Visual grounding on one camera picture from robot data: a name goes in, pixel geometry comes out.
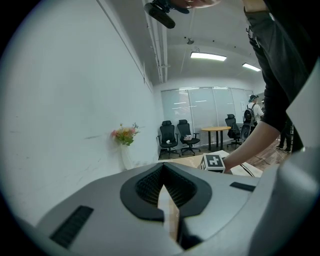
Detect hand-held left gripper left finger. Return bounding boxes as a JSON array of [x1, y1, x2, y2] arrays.
[[36, 161, 185, 256]]

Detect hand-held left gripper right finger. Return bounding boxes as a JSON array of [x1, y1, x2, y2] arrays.
[[163, 161, 261, 250]]

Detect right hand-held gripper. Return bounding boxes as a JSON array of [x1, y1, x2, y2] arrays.
[[197, 153, 226, 174]]

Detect person's right forearm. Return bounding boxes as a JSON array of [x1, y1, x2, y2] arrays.
[[223, 119, 282, 175]]

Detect round wooden table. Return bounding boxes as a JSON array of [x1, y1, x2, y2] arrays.
[[201, 126, 232, 152]]

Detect black office chair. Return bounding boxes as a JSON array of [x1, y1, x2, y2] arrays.
[[224, 113, 243, 150], [176, 119, 201, 156], [157, 120, 181, 160]]

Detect white vase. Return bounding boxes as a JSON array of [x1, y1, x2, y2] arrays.
[[120, 143, 133, 171]]

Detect frosted glass partition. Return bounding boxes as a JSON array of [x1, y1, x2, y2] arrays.
[[160, 86, 255, 148]]

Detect black backpack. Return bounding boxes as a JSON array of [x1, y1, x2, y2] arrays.
[[243, 104, 255, 125]]

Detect pink and yellow flower bouquet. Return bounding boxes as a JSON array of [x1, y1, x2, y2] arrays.
[[111, 122, 140, 147]]

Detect long ceiling light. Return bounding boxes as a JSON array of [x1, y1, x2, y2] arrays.
[[190, 51, 228, 62], [241, 62, 262, 72]]

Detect white ceiling pipes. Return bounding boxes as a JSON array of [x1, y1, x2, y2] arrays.
[[142, 0, 171, 85]]

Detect person's black t-shirt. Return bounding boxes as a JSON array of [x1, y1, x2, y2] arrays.
[[243, 0, 313, 133]]

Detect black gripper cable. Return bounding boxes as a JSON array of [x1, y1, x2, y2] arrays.
[[239, 163, 256, 178]]

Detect black head-worn camera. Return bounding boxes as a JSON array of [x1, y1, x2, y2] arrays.
[[144, 0, 191, 30]]

